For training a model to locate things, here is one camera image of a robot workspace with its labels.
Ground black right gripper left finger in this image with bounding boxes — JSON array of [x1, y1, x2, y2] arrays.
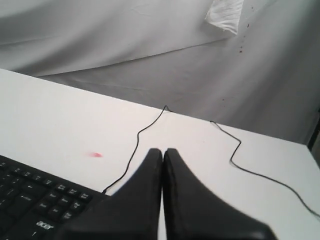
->
[[58, 148, 163, 240]]

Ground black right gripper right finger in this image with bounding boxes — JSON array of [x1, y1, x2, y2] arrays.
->
[[162, 148, 277, 240]]

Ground black acer keyboard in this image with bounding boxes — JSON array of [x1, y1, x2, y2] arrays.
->
[[0, 156, 107, 240]]

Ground black tripod stand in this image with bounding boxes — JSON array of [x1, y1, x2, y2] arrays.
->
[[307, 119, 320, 151]]

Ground grey backdrop cloth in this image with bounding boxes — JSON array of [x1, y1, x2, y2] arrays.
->
[[0, 0, 320, 144]]

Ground white paper towel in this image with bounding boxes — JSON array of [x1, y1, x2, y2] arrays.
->
[[205, 0, 244, 35]]

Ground black keyboard cable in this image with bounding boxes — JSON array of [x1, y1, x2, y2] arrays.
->
[[101, 105, 320, 217]]

